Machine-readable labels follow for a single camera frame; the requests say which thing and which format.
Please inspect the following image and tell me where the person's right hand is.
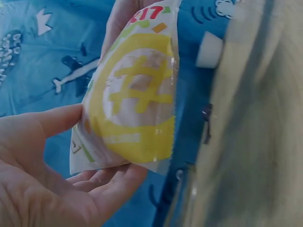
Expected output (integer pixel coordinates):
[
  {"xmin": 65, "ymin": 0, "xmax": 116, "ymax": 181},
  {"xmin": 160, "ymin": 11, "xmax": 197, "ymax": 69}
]
[{"xmin": 100, "ymin": 0, "xmax": 143, "ymax": 59}]

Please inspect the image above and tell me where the person's left hand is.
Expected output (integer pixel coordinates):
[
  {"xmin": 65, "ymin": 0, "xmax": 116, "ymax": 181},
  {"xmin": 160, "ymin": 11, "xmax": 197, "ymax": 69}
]
[{"xmin": 0, "ymin": 103, "xmax": 149, "ymax": 227}]

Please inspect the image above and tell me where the yellow and white snack packet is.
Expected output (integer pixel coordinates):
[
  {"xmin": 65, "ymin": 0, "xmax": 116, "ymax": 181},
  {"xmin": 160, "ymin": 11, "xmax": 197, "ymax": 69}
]
[{"xmin": 69, "ymin": 0, "xmax": 183, "ymax": 176}]

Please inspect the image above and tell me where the white foam cylinder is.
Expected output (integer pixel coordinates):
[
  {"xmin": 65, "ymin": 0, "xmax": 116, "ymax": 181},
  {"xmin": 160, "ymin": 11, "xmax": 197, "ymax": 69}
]
[{"xmin": 194, "ymin": 31, "xmax": 224, "ymax": 69}]

